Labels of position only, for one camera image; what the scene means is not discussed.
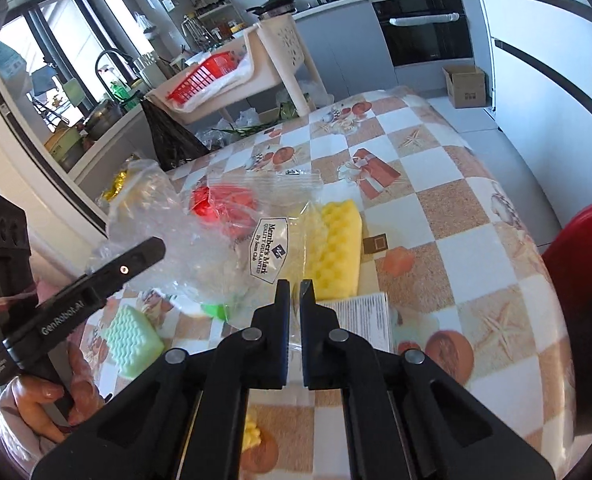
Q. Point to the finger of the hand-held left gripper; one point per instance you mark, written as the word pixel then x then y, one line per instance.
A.
pixel 126 267

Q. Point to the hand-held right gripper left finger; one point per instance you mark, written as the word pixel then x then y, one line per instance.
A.
pixel 283 332

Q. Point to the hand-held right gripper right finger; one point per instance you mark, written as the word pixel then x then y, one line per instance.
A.
pixel 310 332

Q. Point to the clear plastic bag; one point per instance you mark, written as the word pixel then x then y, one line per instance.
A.
pixel 176 255

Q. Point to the white paper label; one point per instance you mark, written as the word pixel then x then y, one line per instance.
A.
pixel 360 320

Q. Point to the pink plastic bag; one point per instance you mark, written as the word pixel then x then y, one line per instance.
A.
pixel 56 291

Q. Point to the green wrapper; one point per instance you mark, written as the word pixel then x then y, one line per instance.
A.
pixel 218 310

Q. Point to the green wavy sponge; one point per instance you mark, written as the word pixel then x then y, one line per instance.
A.
pixel 133 340

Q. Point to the clear zip bag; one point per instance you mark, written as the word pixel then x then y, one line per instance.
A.
pixel 271 255

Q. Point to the yellow wavy sponge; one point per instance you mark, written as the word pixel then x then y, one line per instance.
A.
pixel 338 245

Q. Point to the yellow foam net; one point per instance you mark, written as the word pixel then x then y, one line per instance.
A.
pixel 253 432

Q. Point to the red plastic bag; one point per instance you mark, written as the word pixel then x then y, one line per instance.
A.
pixel 221 205

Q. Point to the person's left hand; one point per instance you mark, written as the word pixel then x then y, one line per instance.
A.
pixel 36 405

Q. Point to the gold foil bag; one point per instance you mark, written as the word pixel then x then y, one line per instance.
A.
pixel 113 187

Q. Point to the black hanging bag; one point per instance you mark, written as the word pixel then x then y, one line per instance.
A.
pixel 171 140

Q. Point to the metal pot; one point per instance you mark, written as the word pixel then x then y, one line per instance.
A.
pixel 103 120

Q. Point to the clear bag of vegetables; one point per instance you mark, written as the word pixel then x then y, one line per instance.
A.
pixel 231 127

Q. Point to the green bottle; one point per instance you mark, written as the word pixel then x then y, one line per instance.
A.
pixel 118 92

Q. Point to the red plastic basket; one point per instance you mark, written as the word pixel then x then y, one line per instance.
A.
pixel 206 77

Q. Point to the dark kitchen faucet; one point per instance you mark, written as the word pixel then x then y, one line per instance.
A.
pixel 107 57

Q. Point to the beige plastic cart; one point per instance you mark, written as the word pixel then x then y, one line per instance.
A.
pixel 281 55

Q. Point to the spice rack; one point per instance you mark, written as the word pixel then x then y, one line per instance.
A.
pixel 216 20

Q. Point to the red stool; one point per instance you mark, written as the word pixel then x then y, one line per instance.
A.
pixel 585 285

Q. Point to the cardboard box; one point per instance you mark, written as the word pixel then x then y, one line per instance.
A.
pixel 463 87

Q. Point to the black wok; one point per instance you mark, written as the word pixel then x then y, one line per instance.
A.
pixel 271 6

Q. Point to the black built-in oven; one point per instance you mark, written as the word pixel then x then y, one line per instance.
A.
pixel 425 30

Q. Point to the white refrigerator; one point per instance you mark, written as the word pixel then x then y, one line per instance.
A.
pixel 550 35

